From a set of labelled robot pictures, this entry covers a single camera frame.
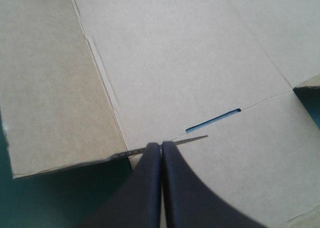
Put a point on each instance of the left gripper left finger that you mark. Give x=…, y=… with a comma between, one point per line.
x=140, y=193

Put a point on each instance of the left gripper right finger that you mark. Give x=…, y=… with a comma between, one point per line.
x=190, y=200

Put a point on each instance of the brown cardboard box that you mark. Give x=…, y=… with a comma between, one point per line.
x=175, y=62

